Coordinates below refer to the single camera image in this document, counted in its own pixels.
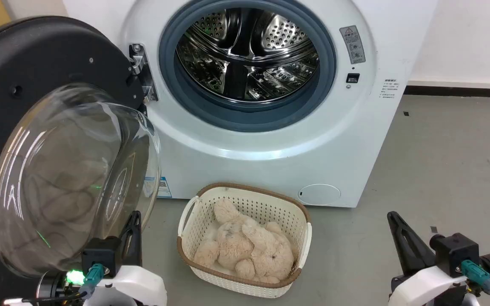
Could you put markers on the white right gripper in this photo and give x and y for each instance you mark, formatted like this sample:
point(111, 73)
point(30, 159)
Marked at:
point(423, 287)

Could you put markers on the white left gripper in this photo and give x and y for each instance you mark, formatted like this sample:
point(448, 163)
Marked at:
point(136, 284)

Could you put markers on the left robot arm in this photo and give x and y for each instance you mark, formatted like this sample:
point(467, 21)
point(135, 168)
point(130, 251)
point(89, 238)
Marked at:
point(53, 287)

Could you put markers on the white front-load washing machine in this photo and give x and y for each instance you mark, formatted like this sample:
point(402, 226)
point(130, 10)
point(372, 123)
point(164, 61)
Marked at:
point(270, 170)

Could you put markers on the metal door hinge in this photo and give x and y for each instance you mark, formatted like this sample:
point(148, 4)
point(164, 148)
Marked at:
point(142, 68)

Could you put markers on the black door latch slot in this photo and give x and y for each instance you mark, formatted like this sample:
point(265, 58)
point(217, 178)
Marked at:
point(352, 78)

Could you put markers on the black round door with glass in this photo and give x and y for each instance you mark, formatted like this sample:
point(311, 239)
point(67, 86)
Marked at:
point(36, 55)

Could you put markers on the blue white energy label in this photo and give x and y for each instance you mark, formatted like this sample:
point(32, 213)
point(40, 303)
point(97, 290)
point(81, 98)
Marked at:
point(165, 188)

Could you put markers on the cream plastic laundry basket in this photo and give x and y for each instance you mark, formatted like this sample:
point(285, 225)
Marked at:
point(194, 229)

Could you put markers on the round white filter cover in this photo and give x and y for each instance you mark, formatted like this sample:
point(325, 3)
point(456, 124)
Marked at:
point(319, 194)

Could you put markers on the beige plush toy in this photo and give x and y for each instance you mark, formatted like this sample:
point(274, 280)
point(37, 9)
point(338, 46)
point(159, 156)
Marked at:
point(245, 248)

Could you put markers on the black baseboard strip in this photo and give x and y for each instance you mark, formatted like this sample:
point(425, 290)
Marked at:
point(462, 92)

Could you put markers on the grey warning sticker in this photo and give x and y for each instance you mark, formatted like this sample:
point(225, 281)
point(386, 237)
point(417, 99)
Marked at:
point(352, 44)

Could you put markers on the stainless steel drum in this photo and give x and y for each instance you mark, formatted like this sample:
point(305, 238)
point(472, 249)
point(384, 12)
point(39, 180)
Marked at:
point(249, 51)

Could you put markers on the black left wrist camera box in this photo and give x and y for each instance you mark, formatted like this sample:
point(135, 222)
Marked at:
point(100, 254)

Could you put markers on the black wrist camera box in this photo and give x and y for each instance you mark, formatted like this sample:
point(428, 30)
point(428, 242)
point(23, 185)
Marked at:
point(100, 254)
point(455, 253)

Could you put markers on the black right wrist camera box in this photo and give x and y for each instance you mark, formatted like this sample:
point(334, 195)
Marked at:
point(455, 253)

